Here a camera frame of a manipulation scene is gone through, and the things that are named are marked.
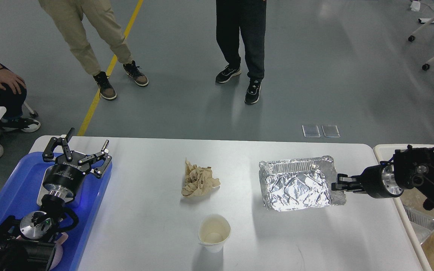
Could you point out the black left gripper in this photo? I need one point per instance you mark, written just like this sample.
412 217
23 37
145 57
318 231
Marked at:
68 175

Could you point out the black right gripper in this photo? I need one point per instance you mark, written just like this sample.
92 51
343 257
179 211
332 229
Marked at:
377 181

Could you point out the aluminium foil tray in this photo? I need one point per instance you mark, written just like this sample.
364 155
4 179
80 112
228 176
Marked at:
299 183

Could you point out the stainless steel rectangular tray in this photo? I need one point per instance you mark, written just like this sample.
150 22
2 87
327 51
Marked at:
43 190

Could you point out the pink mug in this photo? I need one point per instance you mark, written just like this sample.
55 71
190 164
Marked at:
59 250

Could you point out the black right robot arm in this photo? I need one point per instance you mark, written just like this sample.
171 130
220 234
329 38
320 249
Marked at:
407 169

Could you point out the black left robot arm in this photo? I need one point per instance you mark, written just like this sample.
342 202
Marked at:
48 207

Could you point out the right floor outlet plate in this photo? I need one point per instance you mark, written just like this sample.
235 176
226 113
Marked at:
331 131

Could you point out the floor outlet plate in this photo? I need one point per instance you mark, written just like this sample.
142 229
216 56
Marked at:
311 131
331 131

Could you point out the left floor outlet plate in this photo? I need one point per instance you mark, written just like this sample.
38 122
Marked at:
311 131

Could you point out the grey office chair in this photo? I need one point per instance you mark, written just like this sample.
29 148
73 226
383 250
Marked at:
33 113

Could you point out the blue plastic tray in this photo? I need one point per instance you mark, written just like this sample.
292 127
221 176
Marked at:
19 197

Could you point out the foil tray inside bin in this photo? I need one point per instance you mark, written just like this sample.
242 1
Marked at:
422 224

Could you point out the person in dark jeans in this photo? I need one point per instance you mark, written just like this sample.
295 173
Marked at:
12 96

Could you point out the crumpled brown paper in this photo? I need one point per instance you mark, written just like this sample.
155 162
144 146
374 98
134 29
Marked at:
198 180

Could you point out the white paper cup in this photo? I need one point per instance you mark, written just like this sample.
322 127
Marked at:
213 232

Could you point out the person in black trousers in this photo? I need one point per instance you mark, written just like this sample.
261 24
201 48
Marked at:
242 20

